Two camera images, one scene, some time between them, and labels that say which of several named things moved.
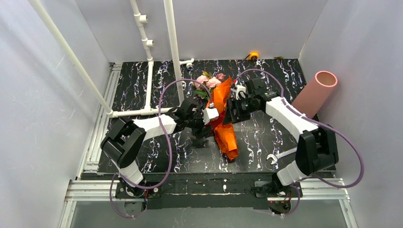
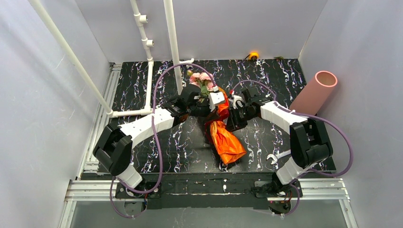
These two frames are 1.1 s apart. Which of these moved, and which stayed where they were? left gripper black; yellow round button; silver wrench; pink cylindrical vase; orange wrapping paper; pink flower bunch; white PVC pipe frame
Moved: left gripper black; pink flower bunch; orange wrapping paper
Stayed: pink cylindrical vase; white PVC pipe frame; silver wrench; yellow round button
